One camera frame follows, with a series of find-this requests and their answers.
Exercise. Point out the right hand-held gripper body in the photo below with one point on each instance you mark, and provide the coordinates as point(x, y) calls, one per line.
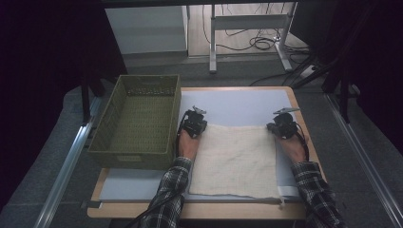
point(285, 125)

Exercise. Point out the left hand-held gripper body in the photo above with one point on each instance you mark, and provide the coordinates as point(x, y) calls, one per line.
point(194, 123)

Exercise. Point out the cream cloth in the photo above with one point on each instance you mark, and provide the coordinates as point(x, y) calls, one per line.
point(236, 161)

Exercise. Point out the green woven basket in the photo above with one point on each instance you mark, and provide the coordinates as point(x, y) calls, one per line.
point(139, 156)

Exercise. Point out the person's left hand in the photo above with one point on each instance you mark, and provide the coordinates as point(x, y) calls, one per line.
point(187, 147)

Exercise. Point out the person's right hand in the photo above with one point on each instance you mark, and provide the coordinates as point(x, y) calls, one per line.
point(296, 150)

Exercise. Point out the white foam board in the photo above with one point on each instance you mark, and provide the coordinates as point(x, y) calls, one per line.
point(237, 106)

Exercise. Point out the white power strip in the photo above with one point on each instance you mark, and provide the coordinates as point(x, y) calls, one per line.
point(308, 71)

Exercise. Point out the black stand leg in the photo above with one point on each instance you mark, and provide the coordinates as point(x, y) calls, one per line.
point(344, 98)
point(85, 101)

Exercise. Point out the white cabinet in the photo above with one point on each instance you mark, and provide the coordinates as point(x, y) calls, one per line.
point(145, 30)

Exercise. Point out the grey tape piece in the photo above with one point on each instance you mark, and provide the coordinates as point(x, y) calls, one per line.
point(94, 204)

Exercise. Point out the aluminium rail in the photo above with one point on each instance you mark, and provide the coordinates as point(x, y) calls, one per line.
point(66, 171)
point(364, 158)

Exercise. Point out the white desk frame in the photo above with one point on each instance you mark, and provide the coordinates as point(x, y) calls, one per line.
point(250, 22)

